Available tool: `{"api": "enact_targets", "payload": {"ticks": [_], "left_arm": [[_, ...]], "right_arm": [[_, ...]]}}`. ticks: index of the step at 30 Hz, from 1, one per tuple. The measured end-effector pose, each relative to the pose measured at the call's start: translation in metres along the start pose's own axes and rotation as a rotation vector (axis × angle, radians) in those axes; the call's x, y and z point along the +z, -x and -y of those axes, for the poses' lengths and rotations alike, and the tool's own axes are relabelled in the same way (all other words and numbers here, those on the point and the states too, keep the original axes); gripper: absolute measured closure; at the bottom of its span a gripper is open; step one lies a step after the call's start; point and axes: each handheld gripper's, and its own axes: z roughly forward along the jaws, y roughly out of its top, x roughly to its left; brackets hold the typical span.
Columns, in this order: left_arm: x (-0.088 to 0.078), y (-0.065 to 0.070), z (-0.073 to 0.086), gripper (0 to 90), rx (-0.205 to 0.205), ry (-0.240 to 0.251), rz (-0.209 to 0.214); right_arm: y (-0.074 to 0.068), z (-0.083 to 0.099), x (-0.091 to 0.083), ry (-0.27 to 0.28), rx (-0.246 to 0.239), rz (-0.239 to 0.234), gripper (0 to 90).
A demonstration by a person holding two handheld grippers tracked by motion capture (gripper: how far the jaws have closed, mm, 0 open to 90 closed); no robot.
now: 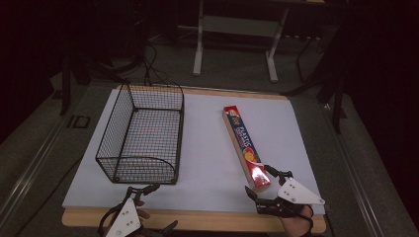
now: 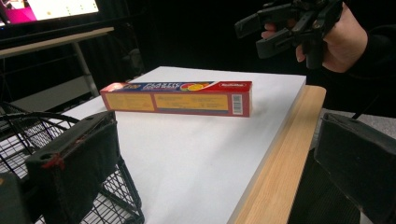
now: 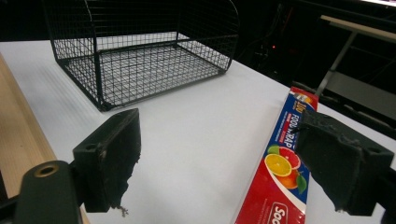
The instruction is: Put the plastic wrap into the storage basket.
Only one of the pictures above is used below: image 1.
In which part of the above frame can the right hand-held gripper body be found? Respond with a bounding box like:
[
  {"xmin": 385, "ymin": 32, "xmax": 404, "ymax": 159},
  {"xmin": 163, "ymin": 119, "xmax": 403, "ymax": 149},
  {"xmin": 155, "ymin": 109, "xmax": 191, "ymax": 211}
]
[{"xmin": 255, "ymin": 177, "xmax": 326, "ymax": 219}]

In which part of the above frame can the black wire basket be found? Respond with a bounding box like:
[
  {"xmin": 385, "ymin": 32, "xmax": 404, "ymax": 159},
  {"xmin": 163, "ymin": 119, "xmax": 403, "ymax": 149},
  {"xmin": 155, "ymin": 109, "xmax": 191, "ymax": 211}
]
[{"xmin": 95, "ymin": 82, "xmax": 185, "ymax": 185}]

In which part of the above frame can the white metal table frame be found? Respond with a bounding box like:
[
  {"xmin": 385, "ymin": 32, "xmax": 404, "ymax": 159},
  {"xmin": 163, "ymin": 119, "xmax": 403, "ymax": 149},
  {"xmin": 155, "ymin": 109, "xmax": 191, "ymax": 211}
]
[{"xmin": 192, "ymin": 0, "xmax": 292, "ymax": 84}]

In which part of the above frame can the person's left hand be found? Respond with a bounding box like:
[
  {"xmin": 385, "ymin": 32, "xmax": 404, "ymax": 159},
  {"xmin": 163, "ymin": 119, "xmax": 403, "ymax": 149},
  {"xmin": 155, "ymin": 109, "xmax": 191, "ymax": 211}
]
[{"xmin": 135, "ymin": 200, "xmax": 151, "ymax": 221}]

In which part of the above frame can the long red blue wrap box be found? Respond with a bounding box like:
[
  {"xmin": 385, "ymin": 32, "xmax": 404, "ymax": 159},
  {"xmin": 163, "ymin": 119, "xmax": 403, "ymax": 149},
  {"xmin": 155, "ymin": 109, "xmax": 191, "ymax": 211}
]
[{"xmin": 222, "ymin": 105, "xmax": 272, "ymax": 191}]

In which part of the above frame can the person's right hand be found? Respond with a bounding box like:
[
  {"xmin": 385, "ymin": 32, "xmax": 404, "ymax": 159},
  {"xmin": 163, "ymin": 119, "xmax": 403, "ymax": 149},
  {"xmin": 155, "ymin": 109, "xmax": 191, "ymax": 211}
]
[{"xmin": 279, "ymin": 204, "xmax": 314, "ymax": 237}]

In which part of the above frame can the metal floor rail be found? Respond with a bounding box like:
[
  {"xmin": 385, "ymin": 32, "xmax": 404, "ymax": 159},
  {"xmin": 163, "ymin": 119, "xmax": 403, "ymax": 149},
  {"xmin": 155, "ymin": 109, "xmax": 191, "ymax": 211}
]
[
  {"xmin": 320, "ymin": 103, "xmax": 386, "ymax": 237},
  {"xmin": 0, "ymin": 122, "xmax": 68, "ymax": 225}
]

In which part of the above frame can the black floor plate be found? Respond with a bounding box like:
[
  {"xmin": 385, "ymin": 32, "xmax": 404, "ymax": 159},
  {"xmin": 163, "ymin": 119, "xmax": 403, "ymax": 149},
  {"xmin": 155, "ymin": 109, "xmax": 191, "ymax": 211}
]
[{"xmin": 66, "ymin": 115, "xmax": 92, "ymax": 129}]

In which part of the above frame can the white table mat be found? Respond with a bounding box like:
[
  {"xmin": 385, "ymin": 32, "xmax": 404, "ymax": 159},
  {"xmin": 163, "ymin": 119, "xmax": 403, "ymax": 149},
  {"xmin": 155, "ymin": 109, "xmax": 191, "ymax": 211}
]
[{"xmin": 61, "ymin": 88, "xmax": 326, "ymax": 215}]

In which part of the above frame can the black cable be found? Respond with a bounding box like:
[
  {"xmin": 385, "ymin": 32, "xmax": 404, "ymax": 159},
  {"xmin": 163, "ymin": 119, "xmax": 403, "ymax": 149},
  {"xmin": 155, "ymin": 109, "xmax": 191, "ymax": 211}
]
[{"xmin": 143, "ymin": 41, "xmax": 170, "ymax": 87}]

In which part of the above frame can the black metal stand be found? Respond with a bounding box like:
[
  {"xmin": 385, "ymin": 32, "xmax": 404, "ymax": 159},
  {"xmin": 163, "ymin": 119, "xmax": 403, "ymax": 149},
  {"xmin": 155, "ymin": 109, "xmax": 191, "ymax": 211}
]
[
  {"xmin": 59, "ymin": 53, "xmax": 73, "ymax": 117},
  {"xmin": 282, "ymin": 33, "xmax": 348, "ymax": 134}
]

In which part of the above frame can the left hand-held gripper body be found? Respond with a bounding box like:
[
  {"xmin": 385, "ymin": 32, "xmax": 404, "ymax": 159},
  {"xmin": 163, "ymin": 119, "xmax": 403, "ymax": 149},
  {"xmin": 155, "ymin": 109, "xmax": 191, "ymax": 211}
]
[{"xmin": 97, "ymin": 197, "xmax": 146, "ymax": 237}]

